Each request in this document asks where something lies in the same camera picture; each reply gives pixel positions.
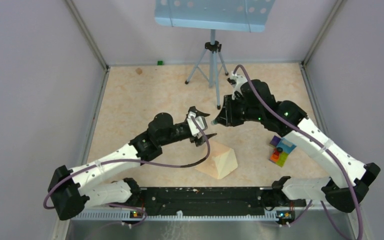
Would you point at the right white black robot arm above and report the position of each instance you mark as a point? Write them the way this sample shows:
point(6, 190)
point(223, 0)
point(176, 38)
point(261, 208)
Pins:
point(346, 175)

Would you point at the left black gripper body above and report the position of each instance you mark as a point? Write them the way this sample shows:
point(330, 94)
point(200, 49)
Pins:
point(198, 141)

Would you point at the grey slotted cable duct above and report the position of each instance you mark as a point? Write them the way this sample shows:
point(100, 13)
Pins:
point(128, 215)

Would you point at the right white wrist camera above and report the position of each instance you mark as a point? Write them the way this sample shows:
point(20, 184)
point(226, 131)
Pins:
point(237, 81)

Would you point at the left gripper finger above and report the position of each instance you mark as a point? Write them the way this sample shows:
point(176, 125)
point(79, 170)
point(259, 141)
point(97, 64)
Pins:
point(197, 112)
point(205, 137)

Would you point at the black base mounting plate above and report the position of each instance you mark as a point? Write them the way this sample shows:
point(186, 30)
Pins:
point(205, 201)

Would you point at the blue music stand tray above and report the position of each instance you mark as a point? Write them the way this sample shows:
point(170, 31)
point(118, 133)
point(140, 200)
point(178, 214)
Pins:
point(226, 15)

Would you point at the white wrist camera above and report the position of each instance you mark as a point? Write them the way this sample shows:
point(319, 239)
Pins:
point(237, 81)
point(196, 123)

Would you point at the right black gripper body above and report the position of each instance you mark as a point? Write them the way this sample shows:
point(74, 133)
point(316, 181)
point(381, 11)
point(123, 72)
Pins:
point(236, 111)

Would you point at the small green cube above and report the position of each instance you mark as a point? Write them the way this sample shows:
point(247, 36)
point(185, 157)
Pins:
point(160, 62)

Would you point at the colourful toy block stack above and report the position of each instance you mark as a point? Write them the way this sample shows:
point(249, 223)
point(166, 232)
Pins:
point(281, 150)

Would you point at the cream letter paper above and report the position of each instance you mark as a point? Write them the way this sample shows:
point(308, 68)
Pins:
point(224, 161)

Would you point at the grey tripod stand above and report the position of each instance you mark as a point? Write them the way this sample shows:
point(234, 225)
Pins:
point(216, 66)

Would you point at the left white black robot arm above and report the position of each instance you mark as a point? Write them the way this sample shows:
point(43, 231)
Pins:
point(71, 190)

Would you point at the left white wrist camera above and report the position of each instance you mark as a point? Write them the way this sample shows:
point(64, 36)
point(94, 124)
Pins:
point(196, 123)

